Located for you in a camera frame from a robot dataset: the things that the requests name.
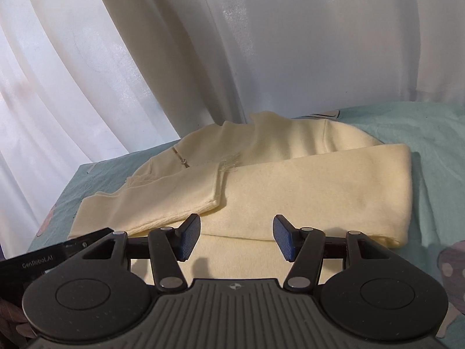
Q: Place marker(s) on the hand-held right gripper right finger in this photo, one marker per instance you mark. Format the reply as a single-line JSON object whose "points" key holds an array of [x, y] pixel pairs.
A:
{"points": [[284, 239]]}

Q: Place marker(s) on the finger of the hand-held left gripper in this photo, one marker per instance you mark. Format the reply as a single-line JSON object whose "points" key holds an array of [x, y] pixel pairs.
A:
{"points": [[90, 239]]}

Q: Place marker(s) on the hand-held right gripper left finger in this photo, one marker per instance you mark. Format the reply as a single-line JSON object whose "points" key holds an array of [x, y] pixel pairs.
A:
{"points": [[189, 238]]}

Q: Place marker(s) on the cream knit sweater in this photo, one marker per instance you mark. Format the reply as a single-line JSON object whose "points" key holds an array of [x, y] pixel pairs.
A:
{"points": [[290, 189]]}

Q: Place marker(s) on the person's left hand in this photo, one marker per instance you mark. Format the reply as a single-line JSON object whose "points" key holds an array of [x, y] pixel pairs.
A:
{"points": [[11, 316]]}

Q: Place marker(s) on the teal printed bed sheet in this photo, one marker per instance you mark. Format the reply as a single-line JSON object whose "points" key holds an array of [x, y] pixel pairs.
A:
{"points": [[432, 145]]}

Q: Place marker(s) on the white sheer curtain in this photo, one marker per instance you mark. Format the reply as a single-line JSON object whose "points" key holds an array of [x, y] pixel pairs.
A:
{"points": [[254, 25]]}

